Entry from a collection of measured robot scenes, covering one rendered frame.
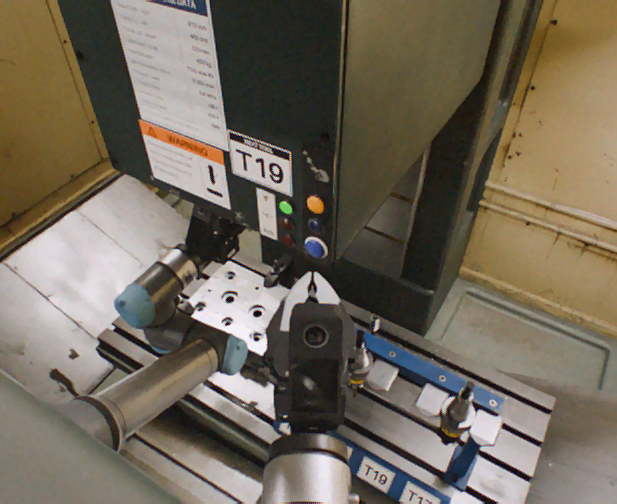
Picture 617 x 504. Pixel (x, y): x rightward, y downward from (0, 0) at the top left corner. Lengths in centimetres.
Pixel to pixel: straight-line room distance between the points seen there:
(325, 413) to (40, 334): 156
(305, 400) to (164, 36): 46
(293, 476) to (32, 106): 168
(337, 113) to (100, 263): 158
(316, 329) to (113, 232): 174
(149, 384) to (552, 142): 132
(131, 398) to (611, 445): 126
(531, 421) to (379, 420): 39
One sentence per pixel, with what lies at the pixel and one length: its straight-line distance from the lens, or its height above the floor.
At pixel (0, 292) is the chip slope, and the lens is 203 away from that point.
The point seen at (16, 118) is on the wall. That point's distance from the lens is 194.
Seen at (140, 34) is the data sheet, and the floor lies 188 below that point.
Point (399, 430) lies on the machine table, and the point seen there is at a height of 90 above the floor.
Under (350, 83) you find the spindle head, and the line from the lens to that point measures 57.
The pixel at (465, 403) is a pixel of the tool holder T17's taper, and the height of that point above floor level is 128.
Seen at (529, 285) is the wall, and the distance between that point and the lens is 206.
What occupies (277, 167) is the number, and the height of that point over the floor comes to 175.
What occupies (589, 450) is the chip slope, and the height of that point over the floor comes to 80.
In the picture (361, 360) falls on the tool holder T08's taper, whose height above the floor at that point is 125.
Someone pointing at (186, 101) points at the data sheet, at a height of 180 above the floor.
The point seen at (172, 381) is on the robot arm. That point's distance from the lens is 86.
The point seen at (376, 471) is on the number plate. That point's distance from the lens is 130.
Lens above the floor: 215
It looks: 46 degrees down
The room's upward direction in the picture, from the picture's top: straight up
